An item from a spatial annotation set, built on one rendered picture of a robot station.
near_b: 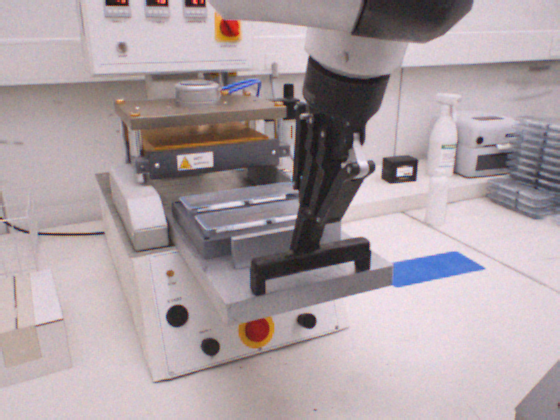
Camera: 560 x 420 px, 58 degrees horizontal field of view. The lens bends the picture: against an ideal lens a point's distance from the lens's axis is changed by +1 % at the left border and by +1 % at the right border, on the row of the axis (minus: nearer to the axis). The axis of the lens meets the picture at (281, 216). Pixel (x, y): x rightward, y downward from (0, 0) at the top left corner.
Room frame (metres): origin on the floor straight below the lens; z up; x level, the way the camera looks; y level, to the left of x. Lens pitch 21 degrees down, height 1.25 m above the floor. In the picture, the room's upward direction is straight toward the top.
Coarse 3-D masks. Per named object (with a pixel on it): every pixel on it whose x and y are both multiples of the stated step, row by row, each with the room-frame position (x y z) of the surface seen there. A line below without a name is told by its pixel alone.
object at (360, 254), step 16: (352, 240) 0.54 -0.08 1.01; (272, 256) 0.50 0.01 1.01; (288, 256) 0.50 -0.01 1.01; (304, 256) 0.51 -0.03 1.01; (320, 256) 0.52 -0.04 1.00; (336, 256) 0.52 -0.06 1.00; (352, 256) 0.53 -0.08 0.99; (368, 256) 0.54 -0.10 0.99; (256, 272) 0.49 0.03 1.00; (272, 272) 0.49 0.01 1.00; (288, 272) 0.50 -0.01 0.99; (256, 288) 0.48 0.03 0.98
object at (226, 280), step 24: (168, 216) 0.72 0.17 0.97; (240, 240) 0.55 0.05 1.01; (264, 240) 0.56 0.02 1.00; (288, 240) 0.58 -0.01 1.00; (336, 240) 0.61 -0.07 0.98; (192, 264) 0.59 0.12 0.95; (216, 264) 0.56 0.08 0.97; (240, 264) 0.55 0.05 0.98; (384, 264) 0.56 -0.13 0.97; (216, 288) 0.50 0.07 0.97; (240, 288) 0.50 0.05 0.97; (288, 288) 0.50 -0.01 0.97; (312, 288) 0.51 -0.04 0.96; (336, 288) 0.53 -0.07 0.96; (360, 288) 0.54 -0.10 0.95; (240, 312) 0.47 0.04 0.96; (264, 312) 0.49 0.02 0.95
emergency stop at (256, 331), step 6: (246, 324) 0.68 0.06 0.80; (252, 324) 0.68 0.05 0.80; (258, 324) 0.68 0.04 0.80; (264, 324) 0.69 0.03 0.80; (246, 330) 0.68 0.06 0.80; (252, 330) 0.68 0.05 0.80; (258, 330) 0.68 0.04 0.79; (264, 330) 0.68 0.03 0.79; (246, 336) 0.68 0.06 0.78; (252, 336) 0.67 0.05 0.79; (258, 336) 0.67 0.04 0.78; (264, 336) 0.68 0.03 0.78
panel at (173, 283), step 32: (160, 256) 0.69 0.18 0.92; (160, 288) 0.67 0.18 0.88; (192, 288) 0.68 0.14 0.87; (160, 320) 0.65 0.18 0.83; (192, 320) 0.66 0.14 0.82; (288, 320) 0.71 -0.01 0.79; (320, 320) 0.73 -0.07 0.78; (192, 352) 0.64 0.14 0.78; (224, 352) 0.65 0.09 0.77; (256, 352) 0.67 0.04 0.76
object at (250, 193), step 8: (272, 184) 0.78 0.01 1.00; (280, 184) 0.78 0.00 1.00; (288, 184) 0.78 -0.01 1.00; (216, 192) 0.74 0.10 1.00; (224, 192) 0.74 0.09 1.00; (232, 192) 0.74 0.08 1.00; (240, 192) 0.74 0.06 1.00; (248, 192) 0.74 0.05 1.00; (256, 192) 0.74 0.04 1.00; (264, 192) 0.74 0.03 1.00; (272, 192) 0.74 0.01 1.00; (280, 192) 0.74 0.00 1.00; (288, 192) 0.74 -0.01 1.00; (296, 192) 0.74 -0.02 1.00; (184, 200) 0.70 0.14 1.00; (192, 200) 0.70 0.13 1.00; (200, 200) 0.70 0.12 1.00; (208, 200) 0.70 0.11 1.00; (216, 200) 0.70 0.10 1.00; (224, 200) 0.70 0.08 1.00; (232, 200) 0.70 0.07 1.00
